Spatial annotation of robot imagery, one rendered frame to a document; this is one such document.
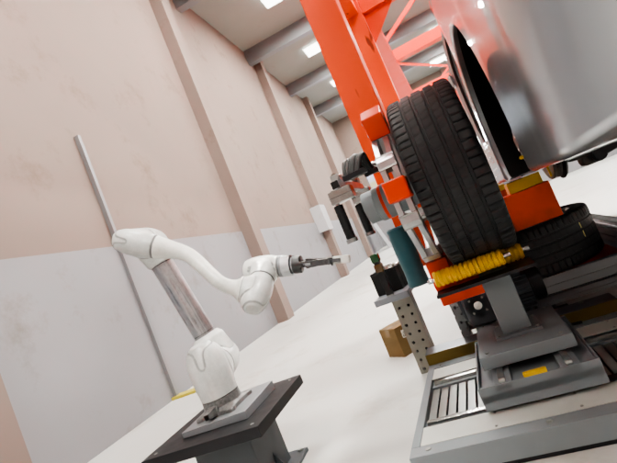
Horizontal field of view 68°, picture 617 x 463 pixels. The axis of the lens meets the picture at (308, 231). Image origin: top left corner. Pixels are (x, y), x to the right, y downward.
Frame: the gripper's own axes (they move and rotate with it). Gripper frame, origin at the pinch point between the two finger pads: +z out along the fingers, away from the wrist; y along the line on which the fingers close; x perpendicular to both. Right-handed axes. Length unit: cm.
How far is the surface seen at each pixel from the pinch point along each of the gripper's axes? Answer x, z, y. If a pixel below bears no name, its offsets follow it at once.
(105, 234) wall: -33, -269, 200
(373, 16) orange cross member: -195, 10, 240
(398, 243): -2.7, 22.2, 12.4
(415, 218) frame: -12.7, 31.0, -23.3
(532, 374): 39, 60, -28
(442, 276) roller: 9.3, 37.1, -10.8
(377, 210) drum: -17.1, 16.9, -1.7
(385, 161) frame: -32.8, 23.7, -23.2
